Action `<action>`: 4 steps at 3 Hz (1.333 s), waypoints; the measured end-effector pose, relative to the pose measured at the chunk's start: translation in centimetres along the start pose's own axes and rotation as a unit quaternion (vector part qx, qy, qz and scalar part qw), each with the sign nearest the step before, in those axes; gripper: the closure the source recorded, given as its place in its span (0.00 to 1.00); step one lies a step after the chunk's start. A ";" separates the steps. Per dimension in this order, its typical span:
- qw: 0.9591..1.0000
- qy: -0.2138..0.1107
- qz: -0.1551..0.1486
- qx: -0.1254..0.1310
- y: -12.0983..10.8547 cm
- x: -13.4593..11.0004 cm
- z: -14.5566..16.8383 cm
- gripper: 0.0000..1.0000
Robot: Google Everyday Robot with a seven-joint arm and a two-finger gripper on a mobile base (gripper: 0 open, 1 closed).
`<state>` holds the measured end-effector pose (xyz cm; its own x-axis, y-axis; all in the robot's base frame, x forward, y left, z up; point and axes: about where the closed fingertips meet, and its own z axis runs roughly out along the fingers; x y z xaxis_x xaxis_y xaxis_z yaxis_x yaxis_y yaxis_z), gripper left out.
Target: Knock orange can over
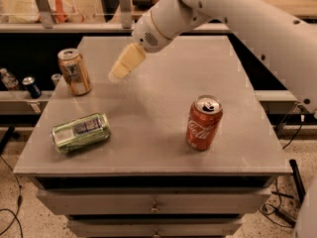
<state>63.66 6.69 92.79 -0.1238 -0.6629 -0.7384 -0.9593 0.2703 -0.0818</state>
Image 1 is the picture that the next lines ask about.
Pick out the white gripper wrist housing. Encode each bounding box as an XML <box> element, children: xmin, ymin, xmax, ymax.
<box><xmin>108</xmin><ymin>8</ymin><xmax>175</xmax><ymax>82</ymax></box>

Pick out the orange gold soda can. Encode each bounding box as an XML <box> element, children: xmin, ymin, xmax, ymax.
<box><xmin>57</xmin><ymin>49</ymin><xmax>92</xmax><ymax>96</ymax></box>

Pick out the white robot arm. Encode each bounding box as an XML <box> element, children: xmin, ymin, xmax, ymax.
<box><xmin>108</xmin><ymin>0</ymin><xmax>317</xmax><ymax>114</ymax></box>

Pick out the small silver can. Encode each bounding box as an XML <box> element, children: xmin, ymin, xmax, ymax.
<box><xmin>51</xmin><ymin>73</ymin><xmax>61</xmax><ymax>86</ymax></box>

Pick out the green soda can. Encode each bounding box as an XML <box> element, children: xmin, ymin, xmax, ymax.
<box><xmin>51</xmin><ymin>113</ymin><xmax>111</xmax><ymax>154</ymax></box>

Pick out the red Coca-Cola can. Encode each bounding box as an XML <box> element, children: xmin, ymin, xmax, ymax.
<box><xmin>186</xmin><ymin>95</ymin><xmax>223</xmax><ymax>151</ymax></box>

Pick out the blue soda can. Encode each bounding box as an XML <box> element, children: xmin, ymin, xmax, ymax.
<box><xmin>22</xmin><ymin>76</ymin><xmax>42</xmax><ymax>99</ymax></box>

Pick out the clear acrylic box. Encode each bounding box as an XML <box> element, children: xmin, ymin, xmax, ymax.
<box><xmin>0</xmin><ymin>0</ymin><xmax>103</xmax><ymax>24</ymax></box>

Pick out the grey drawer cabinet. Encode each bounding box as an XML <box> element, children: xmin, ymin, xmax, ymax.
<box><xmin>15</xmin><ymin>36</ymin><xmax>291</xmax><ymax>238</ymax></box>

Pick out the clear plastic bottle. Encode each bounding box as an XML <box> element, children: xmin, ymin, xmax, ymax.
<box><xmin>0</xmin><ymin>68</ymin><xmax>21</xmax><ymax>91</ymax></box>

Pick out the upper grey drawer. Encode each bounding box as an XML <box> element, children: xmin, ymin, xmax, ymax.
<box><xmin>37</xmin><ymin>188</ymin><xmax>270</xmax><ymax>215</ymax></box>

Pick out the grey drawer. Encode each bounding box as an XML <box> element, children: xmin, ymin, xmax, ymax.
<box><xmin>37</xmin><ymin>188</ymin><xmax>270</xmax><ymax>215</ymax></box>
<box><xmin>67</xmin><ymin>219</ymin><xmax>243</xmax><ymax>238</ymax></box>

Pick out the lower grey drawer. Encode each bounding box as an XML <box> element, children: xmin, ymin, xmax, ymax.
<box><xmin>67</xmin><ymin>219</ymin><xmax>243</xmax><ymax>238</ymax></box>

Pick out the black pole right floor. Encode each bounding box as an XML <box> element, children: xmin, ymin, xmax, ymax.
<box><xmin>289</xmin><ymin>159</ymin><xmax>306</xmax><ymax>202</ymax></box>

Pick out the middle metal shelf bracket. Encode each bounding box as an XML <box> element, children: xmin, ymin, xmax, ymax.
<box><xmin>119</xmin><ymin>0</ymin><xmax>132</xmax><ymax>29</ymax></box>

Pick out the metal shelf bracket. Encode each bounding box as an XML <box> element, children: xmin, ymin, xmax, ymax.
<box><xmin>35</xmin><ymin>0</ymin><xmax>55</xmax><ymax>29</ymax></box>
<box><xmin>119</xmin><ymin>0</ymin><xmax>132</xmax><ymax>29</ymax></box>

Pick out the left metal shelf bracket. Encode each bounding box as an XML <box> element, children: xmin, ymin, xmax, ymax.
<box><xmin>35</xmin><ymin>0</ymin><xmax>55</xmax><ymax>29</ymax></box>

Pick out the black cable right floor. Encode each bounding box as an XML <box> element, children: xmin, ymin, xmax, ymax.
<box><xmin>259</xmin><ymin>114</ymin><xmax>305</xmax><ymax>229</ymax></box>

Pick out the black cable floor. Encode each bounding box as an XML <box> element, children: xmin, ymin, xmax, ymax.
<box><xmin>0</xmin><ymin>156</ymin><xmax>25</xmax><ymax>238</ymax></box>
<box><xmin>259</xmin><ymin>114</ymin><xmax>305</xmax><ymax>229</ymax></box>

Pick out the black cable left floor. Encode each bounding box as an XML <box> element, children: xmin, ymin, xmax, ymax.
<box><xmin>0</xmin><ymin>156</ymin><xmax>25</xmax><ymax>238</ymax></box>

